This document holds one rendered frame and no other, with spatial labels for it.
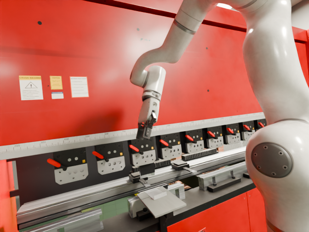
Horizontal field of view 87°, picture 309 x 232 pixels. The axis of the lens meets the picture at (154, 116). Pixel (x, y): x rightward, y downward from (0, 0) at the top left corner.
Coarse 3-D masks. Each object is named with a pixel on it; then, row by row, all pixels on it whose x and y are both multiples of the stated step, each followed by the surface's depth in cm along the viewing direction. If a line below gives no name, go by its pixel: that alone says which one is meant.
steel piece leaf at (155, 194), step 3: (150, 192) 100; (153, 192) 99; (156, 192) 99; (159, 192) 98; (162, 192) 98; (165, 192) 94; (150, 195) 96; (153, 195) 96; (156, 195) 91; (159, 195) 92; (162, 195) 93; (165, 195) 94; (153, 198) 92; (156, 198) 91
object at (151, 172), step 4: (148, 164) 105; (152, 164) 106; (140, 168) 102; (144, 168) 103; (148, 168) 104; (152, 168) 106; (140, 172) 102; (144, 172) 103; (148, 172) 104; (152, 172) 106; (140, 176) 103; (144, 176) 104; (148, 176) 105
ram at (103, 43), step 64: (0, 0) 74; (64, 0) 85; (0, 64) 73; (64, 64) 84; (128, 64) 99; (192, 64) 120; (0, 128) 72; (64, 128) 83; (128, 128) 97; (192, 128) 117
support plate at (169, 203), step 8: (144, 192) 101; (168, 192) 98; (144, 200) 91; (152, 200) 90; (160, 200) 90; (168, 200) 89; (176, 200) 88; (152, 208) 83; (160, 208) 82; (168, 208) 81; (176, 208) 81
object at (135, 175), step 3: (129, 174) 129; (132, 174) 125; (135, 174) 125; (138, 174) 124; (129, 177) 128; (132, 177) 123; (135, 177) 122; (138, 177) 122; (147, 177) 125; (132, 180) 121; (135, 180) 121; (138, 180) 121; (141, 180) 119; (144, 180) 119; (141, 183) 116; (144, 183) 114; (147, 183) 113; (147, 186) 108
